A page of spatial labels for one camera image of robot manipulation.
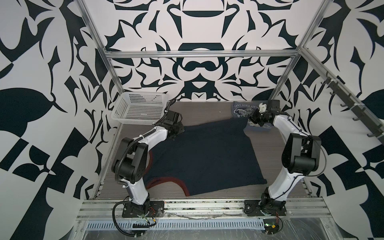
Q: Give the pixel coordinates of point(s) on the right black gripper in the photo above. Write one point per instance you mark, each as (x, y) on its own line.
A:
(254, 116)

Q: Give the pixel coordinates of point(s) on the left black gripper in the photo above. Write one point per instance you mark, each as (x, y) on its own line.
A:
(180, 124)

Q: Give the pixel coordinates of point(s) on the blue grey tank top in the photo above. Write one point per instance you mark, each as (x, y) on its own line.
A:
(245, 110)

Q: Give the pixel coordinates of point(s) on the white plastic laundry basket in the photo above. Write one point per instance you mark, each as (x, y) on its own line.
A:
(139, 108)

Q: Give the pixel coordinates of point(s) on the black printed tank top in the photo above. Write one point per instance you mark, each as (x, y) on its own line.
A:
(206, 158)

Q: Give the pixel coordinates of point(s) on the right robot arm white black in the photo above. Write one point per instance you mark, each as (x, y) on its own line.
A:
(300, 158)

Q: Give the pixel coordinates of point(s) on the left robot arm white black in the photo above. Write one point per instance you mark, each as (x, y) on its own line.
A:
(131, 162)

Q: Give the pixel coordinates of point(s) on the small electronics board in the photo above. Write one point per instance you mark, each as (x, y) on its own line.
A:
(271, 226)

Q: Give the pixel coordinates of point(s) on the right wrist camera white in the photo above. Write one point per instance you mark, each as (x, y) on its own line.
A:
(262, 108)

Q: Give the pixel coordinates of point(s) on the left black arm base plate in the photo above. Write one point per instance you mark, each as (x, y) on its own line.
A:
(150, 208)

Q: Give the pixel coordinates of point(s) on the aluminium frame crossbar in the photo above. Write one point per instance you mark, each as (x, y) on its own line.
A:
(200, 54)

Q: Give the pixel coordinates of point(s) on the black wall hook rack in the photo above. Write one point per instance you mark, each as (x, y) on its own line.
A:
(351, 102)

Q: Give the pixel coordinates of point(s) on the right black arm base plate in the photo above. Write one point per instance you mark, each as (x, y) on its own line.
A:
(252, 208)

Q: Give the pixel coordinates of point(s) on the white slotted cable duct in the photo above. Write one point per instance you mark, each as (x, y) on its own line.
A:
(186, 224)

